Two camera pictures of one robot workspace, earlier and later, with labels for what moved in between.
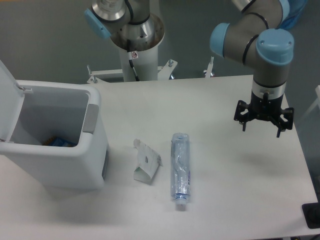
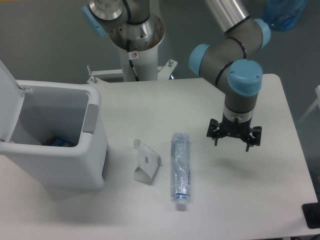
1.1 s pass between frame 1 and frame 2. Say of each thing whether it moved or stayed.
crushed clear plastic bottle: stayed
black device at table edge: stayed
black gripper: moved
